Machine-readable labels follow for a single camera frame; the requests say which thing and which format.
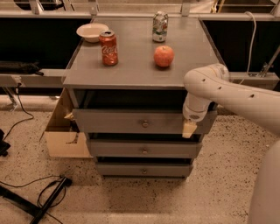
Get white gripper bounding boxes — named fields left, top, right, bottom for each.
left=182, top=93, right=211, bottom=138

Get grey top drawer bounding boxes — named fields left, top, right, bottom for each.
left=73, top=108, right=219, bottom=135

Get grey drawer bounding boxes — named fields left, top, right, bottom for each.
left=95, top=163, right=193, bottom=178
left=73, top=108, right=219, bottom=135
left=87, top=139, right=202, bottom=158

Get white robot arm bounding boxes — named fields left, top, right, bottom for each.
left=183, top=64, right=280, bottom=224

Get grey drawer cabinet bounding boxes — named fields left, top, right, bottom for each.
left=64, top=17, right=218, bottom=165

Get grey middle drawer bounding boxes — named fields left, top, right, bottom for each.
left=87, top=139, right=202, bottom=158

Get grey bottom drawer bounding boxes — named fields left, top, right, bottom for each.
left=95, top=163, right=193, bottom=178

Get red apple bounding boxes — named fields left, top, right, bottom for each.
left=154, top=45, right=175, bottom=67

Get green white soda can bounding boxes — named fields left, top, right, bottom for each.
left=152, top=11, right=169, bottom=43

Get red cola can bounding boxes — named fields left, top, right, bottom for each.
left=99, top=30, right=118, bottom=66

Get cardboard box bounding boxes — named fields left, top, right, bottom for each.
left=44, top=88, right=91, bottom=158

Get white bowl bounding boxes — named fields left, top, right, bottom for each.
left=76, top=23, right=108, bottom=43

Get black stand base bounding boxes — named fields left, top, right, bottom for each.
left=0, top=176, right=74, bottom=224

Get white hanging cable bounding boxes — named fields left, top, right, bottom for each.
left=239, top=11, right=257, bottom=86

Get black floor cable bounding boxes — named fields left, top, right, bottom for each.
left=0, top=174, right=68, bottom=224

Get metal frame rail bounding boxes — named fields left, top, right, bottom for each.
left=0, top=69, right=279, bottom=90

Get black wall cable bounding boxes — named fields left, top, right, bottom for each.
left=2, top=83, right=35, bottom=142

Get black bag on rail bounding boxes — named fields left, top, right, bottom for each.
left=0, top=61, right=44, bottom=76

